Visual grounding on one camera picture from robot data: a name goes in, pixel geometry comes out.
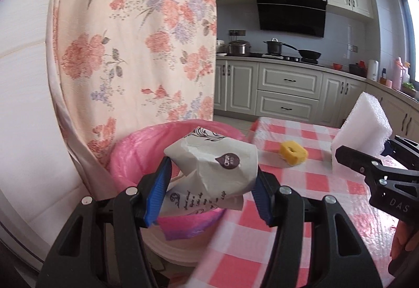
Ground black cooking pot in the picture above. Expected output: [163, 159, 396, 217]
[263, 38, 300, 56]

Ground white lower kitchen cabinets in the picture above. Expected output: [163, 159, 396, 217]
[213, 57, 419, 145]

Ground black frying pan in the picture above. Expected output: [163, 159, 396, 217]
[299, 50, 322, 61]

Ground black range hood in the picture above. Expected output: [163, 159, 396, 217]
[255, 0, 328, 39]

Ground person's right hand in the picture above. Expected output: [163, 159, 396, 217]
[390, 220, 417, 257]

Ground pink checked tablecloth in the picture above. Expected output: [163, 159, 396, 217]
[193, 116, 419, 288]

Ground silver pressure cooker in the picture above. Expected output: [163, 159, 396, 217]
[228, 40, 252, 56]

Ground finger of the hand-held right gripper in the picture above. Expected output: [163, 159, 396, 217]
[384, 136, 419, 171]
[334, 145, 410, 179]

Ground kitchen window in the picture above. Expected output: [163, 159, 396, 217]
[398, 0, 419, 82]

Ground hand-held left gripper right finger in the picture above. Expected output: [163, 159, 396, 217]
[253, 168, 383, 288]

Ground floral curtain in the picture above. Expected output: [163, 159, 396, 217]
[46, 0, 218, 177]

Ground yellow sponge piece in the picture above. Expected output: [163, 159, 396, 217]
[279, 141, 309, 166]

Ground black gas stove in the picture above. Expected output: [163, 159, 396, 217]
[250, 52, 319, 64]

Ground dark pot with red lid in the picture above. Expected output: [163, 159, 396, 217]
[349, 61, 367, 77]

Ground pink bottle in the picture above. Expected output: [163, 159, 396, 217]
[393, 57, 403, 90]

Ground white printed paper packet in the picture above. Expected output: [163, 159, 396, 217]
[159, 126, 260, 220]

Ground white kettle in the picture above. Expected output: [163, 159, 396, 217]
[367, 59, 379, 81]

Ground pink-lined trash bin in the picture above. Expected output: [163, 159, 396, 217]
[109, 121, 249, 264]

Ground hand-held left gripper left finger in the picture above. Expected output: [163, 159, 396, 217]
[38, 155, 173, 288]

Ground white foam block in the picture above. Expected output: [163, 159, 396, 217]
[332, 92, 393, 174]

